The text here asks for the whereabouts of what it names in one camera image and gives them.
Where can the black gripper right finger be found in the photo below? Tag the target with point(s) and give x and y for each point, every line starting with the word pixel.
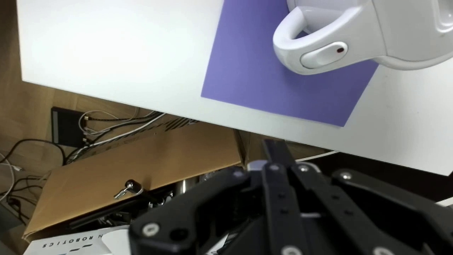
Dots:
pixel 347 213

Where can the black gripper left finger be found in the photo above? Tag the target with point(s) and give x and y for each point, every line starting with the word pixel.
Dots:
pixel 192 221

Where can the white electric kettle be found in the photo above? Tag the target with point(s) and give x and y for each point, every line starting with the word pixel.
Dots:
pixel 320 36

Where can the brown cardboard box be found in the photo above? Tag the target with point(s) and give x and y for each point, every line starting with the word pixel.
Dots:
pixel 153 160

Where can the white printed label sheet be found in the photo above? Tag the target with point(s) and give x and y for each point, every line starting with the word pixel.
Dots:
pixel 103 241

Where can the purple mat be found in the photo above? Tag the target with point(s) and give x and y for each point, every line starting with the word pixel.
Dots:
pixel 245 71

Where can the metal toggle switch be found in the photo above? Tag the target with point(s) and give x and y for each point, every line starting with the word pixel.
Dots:
pixel 130 186

